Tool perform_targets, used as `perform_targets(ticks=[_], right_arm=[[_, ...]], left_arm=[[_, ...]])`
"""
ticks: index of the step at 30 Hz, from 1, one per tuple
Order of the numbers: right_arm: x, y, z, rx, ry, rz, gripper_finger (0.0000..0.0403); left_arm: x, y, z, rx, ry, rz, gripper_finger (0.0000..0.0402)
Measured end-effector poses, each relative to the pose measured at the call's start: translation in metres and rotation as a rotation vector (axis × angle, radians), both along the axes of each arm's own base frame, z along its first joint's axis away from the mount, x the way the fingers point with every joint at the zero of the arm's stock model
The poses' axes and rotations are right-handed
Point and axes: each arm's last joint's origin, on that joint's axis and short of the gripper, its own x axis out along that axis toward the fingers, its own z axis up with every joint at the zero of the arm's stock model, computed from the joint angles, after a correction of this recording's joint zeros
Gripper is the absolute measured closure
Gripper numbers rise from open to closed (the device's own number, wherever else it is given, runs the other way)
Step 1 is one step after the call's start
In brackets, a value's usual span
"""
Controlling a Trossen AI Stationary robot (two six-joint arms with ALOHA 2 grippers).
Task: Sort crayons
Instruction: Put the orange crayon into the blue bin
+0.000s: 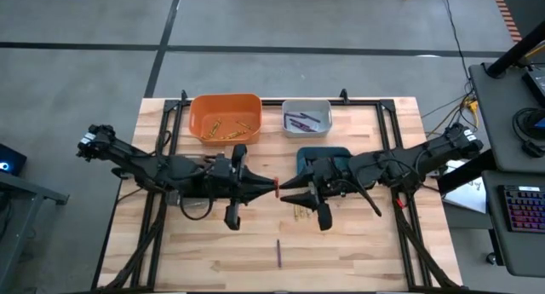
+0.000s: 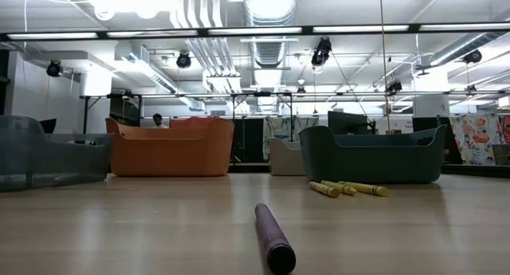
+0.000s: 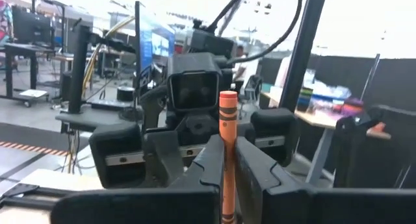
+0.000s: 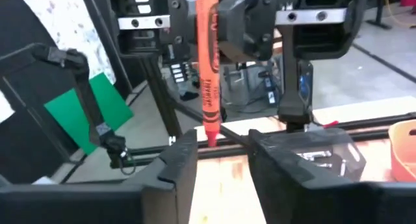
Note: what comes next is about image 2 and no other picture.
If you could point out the yellow crayon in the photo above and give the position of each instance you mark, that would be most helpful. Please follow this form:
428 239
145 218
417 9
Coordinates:
324 189
368 188
342 187

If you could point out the purple crayon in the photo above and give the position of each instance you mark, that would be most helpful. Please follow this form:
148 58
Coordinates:
275 239

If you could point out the pale patterned cloth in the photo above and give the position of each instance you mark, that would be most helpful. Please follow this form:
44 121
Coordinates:
279 131

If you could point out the white plastic bin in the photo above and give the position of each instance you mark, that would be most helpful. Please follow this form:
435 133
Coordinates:
285 159

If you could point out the red plastic bin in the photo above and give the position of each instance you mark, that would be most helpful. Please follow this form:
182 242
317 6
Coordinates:
191 122

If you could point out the orange plastic bin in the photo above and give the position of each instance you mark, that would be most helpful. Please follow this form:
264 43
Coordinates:
171 155

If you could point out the black monitor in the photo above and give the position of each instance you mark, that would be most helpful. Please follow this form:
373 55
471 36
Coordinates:
346 123

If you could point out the person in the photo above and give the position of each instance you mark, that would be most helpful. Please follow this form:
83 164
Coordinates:
158 121

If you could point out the black ceiling spotlight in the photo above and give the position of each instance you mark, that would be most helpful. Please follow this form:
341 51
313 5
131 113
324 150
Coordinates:
320 52
473 56
183 60
53 67
394 87

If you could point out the black light bar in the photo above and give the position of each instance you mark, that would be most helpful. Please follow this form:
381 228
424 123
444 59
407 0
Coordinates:
203 32

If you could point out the teal plastic bin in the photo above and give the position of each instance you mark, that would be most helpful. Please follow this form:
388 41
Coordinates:
366 163

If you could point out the clear grey plastic bin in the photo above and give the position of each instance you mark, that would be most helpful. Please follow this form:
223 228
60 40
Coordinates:
48 163

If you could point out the floral cloth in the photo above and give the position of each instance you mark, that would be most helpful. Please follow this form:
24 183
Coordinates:
474 139

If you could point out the black aluminium table frame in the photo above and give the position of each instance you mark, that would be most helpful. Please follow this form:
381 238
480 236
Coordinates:
247 168

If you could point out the silver air duct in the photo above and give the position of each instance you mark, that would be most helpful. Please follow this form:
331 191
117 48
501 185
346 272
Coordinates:
270 48
462 48

